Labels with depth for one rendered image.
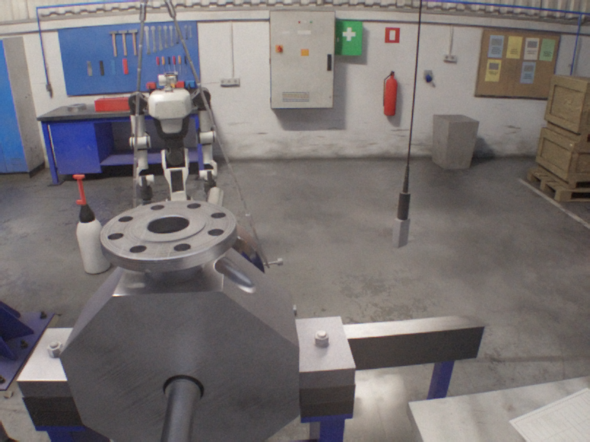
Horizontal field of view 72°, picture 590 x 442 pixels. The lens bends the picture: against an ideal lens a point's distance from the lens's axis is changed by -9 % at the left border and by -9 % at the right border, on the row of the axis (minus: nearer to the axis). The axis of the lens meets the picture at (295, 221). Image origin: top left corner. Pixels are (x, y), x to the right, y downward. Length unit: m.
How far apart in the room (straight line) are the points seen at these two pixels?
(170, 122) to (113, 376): 2.20
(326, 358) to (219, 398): 0.24
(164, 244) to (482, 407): 0.91
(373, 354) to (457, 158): 4.88
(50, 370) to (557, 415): 1.24
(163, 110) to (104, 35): 3.38
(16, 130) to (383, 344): 5.59
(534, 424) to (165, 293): 0.96
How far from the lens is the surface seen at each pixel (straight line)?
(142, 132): 3.06
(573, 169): 5.59
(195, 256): 0.76
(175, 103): 2.94
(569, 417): 1.36
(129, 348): 0.92
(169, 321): 0.86
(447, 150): 6.06
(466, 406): 1.28
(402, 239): 1.88
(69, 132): 5.82
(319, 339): 1.00
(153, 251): 0.77
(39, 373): 1.08
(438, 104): 6.48
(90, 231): 3.55
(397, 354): 1.51
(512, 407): 1.32
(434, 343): 1.53
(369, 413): 2.38
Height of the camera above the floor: 1.77
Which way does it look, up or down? 25 degrees down
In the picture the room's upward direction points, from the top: straight up
